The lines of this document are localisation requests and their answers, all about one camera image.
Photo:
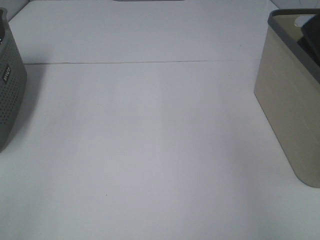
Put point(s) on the dark grey towel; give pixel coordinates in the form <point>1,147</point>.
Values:
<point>310,40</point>

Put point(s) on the beige basket with grey rim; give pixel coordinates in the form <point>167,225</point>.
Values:
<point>287,88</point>

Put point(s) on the grey perforated plastic basket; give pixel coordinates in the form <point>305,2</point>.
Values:
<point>13,79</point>

